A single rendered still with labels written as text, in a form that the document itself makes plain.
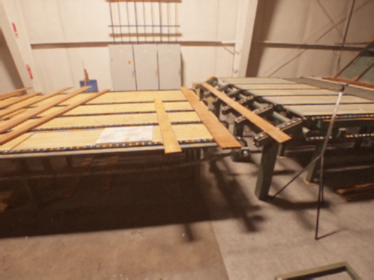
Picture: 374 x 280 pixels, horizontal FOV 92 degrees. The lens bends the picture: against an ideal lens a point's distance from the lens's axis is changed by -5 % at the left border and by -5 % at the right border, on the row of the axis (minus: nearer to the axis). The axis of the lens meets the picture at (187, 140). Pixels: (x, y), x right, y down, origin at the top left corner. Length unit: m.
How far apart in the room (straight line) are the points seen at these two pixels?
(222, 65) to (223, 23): 1.48
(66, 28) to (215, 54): 5.42
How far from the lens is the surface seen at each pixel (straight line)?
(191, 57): 8.04
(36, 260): 2.44
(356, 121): 3.04
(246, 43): 7.73
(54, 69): 8.80
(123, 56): 7.41
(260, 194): 2.68
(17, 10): 9.09
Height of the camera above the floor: 1.72
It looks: 24 degrees down
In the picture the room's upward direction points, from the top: straight up
